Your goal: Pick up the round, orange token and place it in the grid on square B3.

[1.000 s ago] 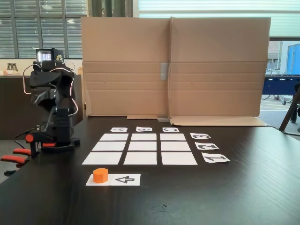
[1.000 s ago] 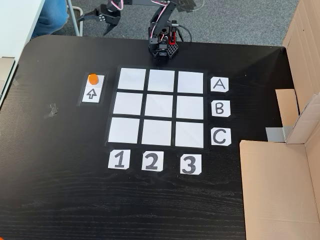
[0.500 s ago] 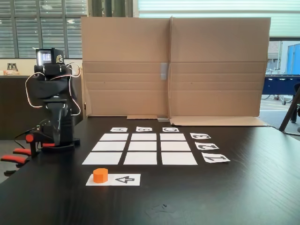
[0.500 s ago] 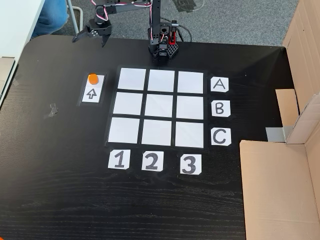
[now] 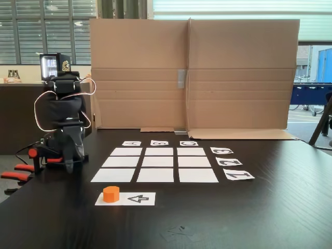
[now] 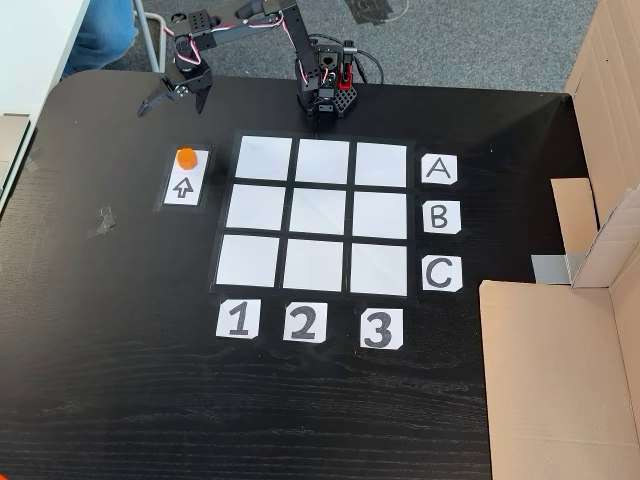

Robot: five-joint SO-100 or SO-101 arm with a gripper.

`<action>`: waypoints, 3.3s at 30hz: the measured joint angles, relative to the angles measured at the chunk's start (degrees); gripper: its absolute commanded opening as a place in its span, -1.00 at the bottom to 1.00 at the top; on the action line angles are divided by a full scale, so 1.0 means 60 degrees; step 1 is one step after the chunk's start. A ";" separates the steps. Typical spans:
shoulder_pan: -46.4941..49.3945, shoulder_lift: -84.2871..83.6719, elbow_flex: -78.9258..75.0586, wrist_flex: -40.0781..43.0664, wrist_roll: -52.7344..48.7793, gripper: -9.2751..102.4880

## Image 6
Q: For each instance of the white table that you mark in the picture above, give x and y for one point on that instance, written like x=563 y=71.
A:
x=30 y=50

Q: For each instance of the round orange token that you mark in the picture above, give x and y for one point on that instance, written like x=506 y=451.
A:
x=186 y=157

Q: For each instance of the paper sheet number 1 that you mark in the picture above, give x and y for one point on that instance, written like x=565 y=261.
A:
x=238 y=319

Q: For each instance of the paper sheet number 3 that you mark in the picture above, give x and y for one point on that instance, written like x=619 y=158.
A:
x=381 y=328

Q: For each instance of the black red bar clamp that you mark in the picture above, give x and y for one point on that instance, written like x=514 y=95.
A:
x=345 y=75

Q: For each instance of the paper sheet letter B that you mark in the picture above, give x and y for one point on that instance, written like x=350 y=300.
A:
x=441 y=217

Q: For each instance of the small grey tape piece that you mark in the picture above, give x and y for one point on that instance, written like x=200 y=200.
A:
x=36 y=160

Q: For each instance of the crumpled clear tape piece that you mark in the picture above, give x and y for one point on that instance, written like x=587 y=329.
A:
x=102 y=224

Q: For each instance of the paper sheet number 2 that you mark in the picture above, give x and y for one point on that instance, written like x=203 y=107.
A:
x=305 y=322

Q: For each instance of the person's leg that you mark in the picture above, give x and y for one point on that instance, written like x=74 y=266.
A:
x=97 y=35

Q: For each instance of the paper sheet letter C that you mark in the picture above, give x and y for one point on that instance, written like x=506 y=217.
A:
x=441 y=273

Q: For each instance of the white nine-square grid sheet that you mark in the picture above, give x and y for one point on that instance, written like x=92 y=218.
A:
x=315 y=212

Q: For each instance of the white metal frame leg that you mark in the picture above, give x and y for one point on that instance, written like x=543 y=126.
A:
x=152 y=40

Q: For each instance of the paper sheet letter A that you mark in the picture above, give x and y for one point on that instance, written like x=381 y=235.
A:
x=439 y=169

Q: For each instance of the brown cardboard screen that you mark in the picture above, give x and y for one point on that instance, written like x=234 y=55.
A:
x=550 y=375

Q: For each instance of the white arrow paper sheet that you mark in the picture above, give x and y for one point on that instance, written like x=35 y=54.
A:
x=184 y=187

